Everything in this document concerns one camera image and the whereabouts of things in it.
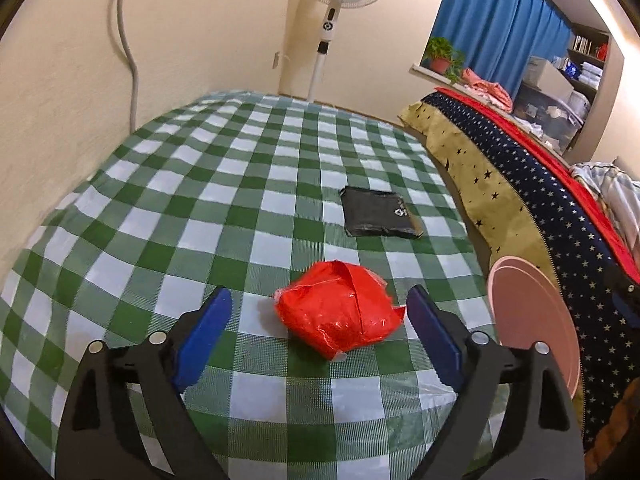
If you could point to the pink plastic bin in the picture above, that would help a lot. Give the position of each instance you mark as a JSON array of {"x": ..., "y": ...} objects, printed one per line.
[{"x": 530, "y": 305}]

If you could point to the blue curtain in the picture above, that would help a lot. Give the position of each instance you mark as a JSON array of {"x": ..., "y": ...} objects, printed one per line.
[{"x": 500, "y": 25}]

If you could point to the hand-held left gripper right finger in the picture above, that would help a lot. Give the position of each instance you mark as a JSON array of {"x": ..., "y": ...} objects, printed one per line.
[{"x": 435, "y": 335}]

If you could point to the navy star blanket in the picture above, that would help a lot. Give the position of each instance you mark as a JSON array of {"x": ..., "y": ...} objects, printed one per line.
[{"x": 565, "y": 230}]

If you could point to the red blanket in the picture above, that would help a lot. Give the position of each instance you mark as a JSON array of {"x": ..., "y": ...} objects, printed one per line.
[{"x": 550, "y": 160}]

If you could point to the potted green plant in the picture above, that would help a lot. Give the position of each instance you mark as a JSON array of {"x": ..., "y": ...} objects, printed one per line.
[{"x": 442, "y": 55}]

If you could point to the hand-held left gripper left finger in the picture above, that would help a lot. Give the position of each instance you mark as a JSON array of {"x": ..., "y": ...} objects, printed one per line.
[{"x": 200, "y": 340}]

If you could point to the red plastic bag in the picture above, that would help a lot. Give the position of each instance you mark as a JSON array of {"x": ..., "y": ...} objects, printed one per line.
[{"x": 340, "y": 310}]

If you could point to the dark bookshelf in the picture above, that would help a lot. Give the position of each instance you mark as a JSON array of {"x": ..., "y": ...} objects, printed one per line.
[{"x": 592, "y": 55}]

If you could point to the white lidded pot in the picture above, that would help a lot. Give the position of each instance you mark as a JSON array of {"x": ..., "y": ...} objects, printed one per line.
[{"x": 580, "y": 104}]

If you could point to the white cardboard box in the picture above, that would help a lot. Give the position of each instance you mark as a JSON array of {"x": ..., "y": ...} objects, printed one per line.
[{"x": 545, "y": 77}]

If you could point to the white wall outlet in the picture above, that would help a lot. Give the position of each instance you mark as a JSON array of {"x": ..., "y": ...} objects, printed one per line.
[{"x": 276, "y": 60}]

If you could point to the green checkered tablecloth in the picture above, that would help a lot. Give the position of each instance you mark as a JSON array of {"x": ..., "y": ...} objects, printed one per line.
[{"x": 200, "y": 210}]

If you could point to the clear storage box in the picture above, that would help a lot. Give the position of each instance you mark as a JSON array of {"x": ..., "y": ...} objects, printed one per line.
[{"x": 547, "y": 117}]

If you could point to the plaid duvet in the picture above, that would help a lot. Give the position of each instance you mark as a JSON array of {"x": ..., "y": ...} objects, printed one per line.
[{"x": 615, "y": 195}]

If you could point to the pink clothes pile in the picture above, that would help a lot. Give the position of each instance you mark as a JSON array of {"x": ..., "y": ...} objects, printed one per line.
[{"x": 487, "y": 90}]

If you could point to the yellow star bed sheet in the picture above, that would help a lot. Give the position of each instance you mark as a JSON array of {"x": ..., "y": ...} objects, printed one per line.
[{"x": 480, "y": 180}]

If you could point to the black plastic package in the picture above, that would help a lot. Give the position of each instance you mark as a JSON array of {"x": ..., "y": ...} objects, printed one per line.
[{"x": 377, "y": 212}]

